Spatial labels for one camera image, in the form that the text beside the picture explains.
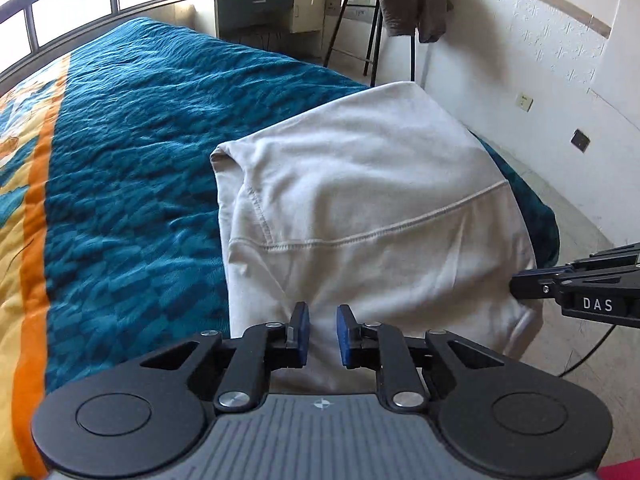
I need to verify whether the white t-shirt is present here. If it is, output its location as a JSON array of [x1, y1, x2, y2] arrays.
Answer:
[[212, 82, 542, 394]]

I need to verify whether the orange and teal blanket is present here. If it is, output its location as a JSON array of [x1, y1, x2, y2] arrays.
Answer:
[[0, 15, 561, 478]]

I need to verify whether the white vanity desk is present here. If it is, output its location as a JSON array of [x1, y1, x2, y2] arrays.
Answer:
[[190, 0, 326, 58]]

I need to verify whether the black metal stool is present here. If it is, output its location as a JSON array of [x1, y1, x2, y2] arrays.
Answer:
[[321, 0, 416, 87]]

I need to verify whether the black cable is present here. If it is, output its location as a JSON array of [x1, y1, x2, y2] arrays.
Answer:
[[556, 323, 618, 378]]

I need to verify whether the wall socket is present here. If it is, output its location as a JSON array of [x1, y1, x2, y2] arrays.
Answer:
[[516, 92, 534, 113]]

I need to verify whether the large window frame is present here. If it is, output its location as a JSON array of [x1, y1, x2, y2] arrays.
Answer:
[[0, 0, 191, 91]]

